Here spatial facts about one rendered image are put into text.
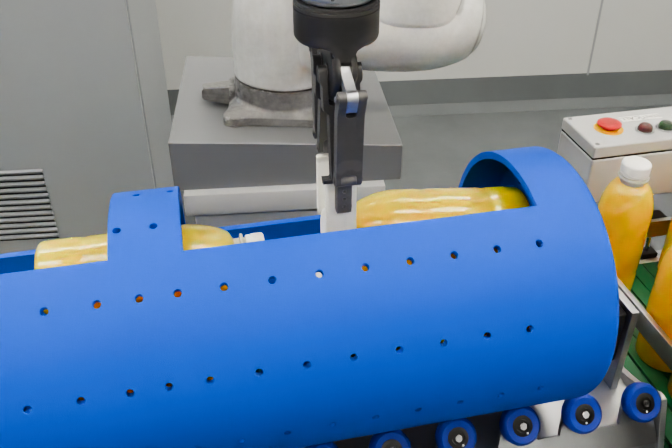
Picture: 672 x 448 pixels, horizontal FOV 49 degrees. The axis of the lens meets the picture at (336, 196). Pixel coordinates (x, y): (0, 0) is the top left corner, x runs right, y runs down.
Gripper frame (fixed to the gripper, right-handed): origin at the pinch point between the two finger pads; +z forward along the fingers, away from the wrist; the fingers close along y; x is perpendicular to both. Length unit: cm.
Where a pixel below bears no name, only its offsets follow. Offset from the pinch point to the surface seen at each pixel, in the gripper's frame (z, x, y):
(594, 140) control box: 12, 45, -25
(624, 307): 17.2, 33.4, 4.1
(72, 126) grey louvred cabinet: 60, -48, -148
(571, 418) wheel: 25.5, 24.4, 11.5
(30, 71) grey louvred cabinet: 42, -56, -149
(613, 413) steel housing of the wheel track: 29.4, 31.9, 8.9
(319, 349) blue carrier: 7.1, -4.5, 13.7
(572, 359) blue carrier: 12.3, 20.2, 14.9
